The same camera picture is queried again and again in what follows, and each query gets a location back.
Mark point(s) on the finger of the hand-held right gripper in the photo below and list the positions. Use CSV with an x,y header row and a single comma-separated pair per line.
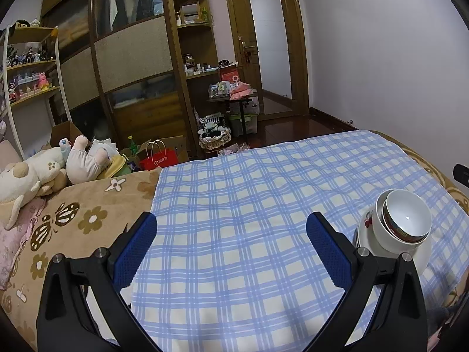
x,y
462,174

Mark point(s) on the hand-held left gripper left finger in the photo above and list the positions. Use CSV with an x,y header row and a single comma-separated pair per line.
x,y
133,255

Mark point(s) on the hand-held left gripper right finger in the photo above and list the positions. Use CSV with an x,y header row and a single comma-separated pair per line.
x,y
329,253

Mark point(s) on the large white bowl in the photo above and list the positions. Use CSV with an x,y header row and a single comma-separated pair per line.
x,y
381,242

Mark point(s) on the small red bowl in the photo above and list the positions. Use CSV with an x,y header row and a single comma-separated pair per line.
x,y
406,209

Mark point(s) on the red paper bag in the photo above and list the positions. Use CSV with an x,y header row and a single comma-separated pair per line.
x,y
159,161

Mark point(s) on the blue plaid cloth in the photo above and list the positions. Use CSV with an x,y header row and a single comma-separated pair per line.
x,y
238,209

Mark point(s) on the pink plush doll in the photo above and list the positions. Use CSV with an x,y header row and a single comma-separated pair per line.
x,y
84,165

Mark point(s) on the green plastic bottle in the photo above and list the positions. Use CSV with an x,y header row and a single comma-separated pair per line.
x,y
132,146

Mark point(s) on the white blue paw toy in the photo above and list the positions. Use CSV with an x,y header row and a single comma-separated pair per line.
x,y
64,143

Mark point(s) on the cream plush dog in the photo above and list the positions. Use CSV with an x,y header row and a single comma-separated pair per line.
x,y
25,176

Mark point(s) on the lace wicker basket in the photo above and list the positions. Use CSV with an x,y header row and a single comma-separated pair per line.
x,y
216,141

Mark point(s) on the open cardboard box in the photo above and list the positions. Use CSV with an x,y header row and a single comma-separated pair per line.
x,y
64,130

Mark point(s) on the clear plastic storage box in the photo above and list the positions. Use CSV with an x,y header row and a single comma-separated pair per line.
x,y
251,124

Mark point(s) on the small black side table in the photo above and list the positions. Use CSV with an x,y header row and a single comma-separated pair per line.
x,y
220,99

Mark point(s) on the pink cloth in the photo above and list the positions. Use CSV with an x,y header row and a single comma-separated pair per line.
x,y
242,91

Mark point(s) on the pink figurine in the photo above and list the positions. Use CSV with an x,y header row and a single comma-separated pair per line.
x,y
43,82

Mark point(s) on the red box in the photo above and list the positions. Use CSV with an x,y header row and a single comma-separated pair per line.
x,y
231,77

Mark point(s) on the wooden wardrobe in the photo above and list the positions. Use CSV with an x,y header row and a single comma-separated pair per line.
x,y
132,51

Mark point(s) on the wooden corner shelf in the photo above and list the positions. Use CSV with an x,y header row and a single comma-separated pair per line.
x,y
192,25

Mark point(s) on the white display shelf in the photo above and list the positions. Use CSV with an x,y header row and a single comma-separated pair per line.
x,y
29,35

